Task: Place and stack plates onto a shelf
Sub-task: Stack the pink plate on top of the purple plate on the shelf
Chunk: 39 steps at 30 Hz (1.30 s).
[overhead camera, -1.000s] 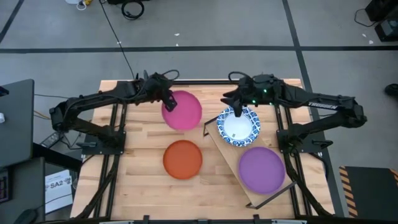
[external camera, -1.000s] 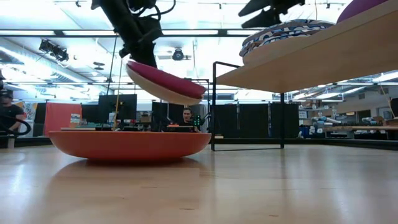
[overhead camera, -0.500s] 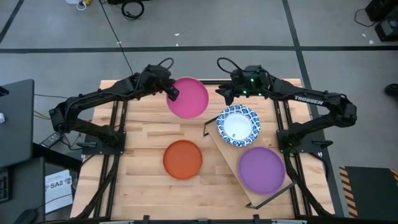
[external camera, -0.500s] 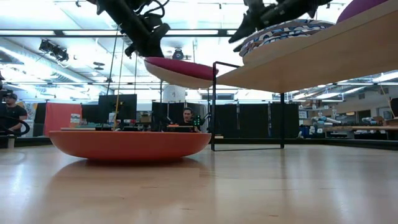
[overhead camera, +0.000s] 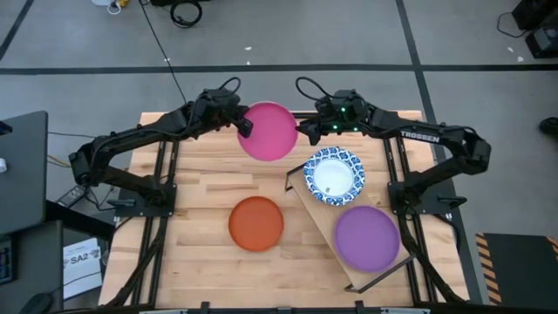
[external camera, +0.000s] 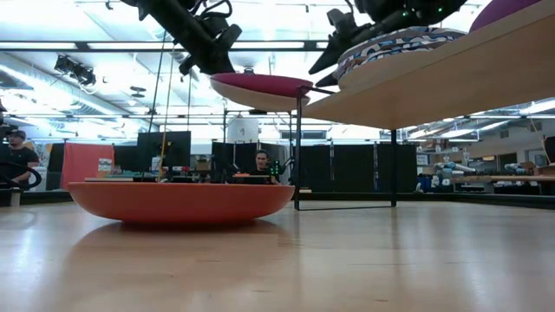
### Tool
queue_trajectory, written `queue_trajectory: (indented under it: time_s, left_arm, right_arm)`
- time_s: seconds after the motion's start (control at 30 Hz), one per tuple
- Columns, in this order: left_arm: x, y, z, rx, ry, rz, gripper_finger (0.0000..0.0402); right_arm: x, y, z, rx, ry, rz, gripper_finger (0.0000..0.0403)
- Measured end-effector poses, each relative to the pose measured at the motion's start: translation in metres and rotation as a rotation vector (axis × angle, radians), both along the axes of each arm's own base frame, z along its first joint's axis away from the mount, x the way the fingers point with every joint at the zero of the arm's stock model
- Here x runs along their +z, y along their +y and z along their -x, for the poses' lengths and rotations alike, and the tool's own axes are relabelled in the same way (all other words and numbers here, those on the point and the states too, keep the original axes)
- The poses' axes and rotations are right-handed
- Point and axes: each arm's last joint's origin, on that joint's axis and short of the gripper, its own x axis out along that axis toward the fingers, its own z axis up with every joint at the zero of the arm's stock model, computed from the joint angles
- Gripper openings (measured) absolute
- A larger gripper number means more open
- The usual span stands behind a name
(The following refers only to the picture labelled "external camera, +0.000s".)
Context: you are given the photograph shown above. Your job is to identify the black metal stand frame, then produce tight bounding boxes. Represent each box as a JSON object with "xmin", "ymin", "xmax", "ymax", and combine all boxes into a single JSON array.
[{"xmin": 223, "ymin": 107, "xmax": 295, "ymax": 183}]

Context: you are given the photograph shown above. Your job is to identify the purple plastic plate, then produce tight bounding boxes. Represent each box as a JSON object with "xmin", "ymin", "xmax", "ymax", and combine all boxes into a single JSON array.
[{"xmin": 468, "ymin": 0, "xmax": 543, "ymax": 34}]

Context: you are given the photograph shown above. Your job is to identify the black partition panels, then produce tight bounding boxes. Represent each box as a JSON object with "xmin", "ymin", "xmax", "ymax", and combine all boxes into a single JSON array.
[{"xmin": 211, "ymin": 141, "xmax": 418, "ymax": 194}]

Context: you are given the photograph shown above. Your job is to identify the distant wooden table top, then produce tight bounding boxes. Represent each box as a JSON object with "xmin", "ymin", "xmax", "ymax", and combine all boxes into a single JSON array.
[{"xmin": 84, "ymin": 176, "xmax": 135, "ymax": 183}]

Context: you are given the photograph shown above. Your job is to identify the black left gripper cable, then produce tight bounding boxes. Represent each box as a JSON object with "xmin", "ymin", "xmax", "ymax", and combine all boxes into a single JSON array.
[{"xmin": 190, "ymin": 0, "xmax": 235, "ymax": 27}]

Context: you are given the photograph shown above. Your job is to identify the black aluminium table frame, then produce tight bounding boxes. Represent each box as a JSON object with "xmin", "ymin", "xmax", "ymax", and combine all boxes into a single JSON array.
[{"xmin": 0, "ymin": 189, "xmax": 555, "ymax": 211}]

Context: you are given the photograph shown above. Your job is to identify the orange plastic plate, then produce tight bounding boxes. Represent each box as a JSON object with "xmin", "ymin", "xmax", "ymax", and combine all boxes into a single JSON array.
[{"xmin": 68, "ymin": 181, "xmax": 296, "ymax": 224}]

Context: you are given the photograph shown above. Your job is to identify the black ceiling camera fixture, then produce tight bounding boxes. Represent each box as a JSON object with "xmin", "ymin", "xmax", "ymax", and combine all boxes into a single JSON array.
[{"xmin": 54, "ymin": 55, "xmax": 97, "ymax": 87}]

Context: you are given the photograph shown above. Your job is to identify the black overhead light bar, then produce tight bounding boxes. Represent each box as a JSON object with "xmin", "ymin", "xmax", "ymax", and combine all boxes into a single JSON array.
[{"xmin": 0, "ymin": 40, "xmax": 330, "ymax": 54}]

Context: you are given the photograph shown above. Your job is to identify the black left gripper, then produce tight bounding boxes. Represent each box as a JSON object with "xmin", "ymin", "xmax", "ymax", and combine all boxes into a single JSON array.
[{"xmin": 179, "ymin": 19, "xmax": 243, "ymax": 77}]

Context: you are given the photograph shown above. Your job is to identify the black monitor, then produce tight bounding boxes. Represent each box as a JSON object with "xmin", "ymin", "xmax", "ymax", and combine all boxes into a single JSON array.
[{"xmin": 113, "ymin": 131, "xmax": 192, "ymax": 181}]

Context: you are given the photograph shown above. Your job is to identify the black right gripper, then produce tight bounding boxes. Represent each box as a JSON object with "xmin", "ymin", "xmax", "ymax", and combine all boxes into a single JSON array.
[{"xmin": 308, "ymin": 8, "xmax": 413, "ymax": 88}]

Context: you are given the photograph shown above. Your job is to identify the white cylindrical tank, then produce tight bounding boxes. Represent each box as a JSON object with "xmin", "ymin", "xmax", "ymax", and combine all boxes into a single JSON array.
[{"xmin": 226, "ymin": 117, "xmax": 260, "ymax": 144}]

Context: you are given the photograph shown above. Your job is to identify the person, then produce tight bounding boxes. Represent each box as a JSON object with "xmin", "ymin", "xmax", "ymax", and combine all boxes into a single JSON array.
[
  {"xmin": 0, "ymin": 129, "xmax": 41, "ymax": 188},
  {"xmin": 245, "ymin": 149, "xmax": 285, "ymax": 185}
]

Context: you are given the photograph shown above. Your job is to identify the cream bowl with pink rim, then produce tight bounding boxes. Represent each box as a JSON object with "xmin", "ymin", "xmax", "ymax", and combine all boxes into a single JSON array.
[{"xmin": 211, "ymin": 79, "xmax": 311, "ymax": 113}]

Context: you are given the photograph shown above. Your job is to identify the orange cloth panel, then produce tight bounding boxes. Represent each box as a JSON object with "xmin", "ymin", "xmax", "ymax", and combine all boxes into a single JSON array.
[{"xmin": 62, "ymin": 142, "xmax": 115, "ymax": 190}]

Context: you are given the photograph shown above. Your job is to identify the black cable loop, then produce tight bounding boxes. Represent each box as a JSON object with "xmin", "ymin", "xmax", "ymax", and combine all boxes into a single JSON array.
[{"xmin": 0, "ymin": 160, "xmax": 43, "ymax": 191}]

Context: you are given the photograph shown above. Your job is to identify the wooden shelf board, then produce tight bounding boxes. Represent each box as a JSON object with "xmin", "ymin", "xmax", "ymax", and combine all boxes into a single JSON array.
[{"xmin": 301, "ymin": 0, "xmax": 555, "ymax": 131}]

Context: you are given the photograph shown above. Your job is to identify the distant cluttered wooden workbench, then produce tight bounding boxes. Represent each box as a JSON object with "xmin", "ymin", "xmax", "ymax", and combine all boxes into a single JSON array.
[{"xmin": 450, "ymin": 159, "xmax": 555, "ymax": 196}]

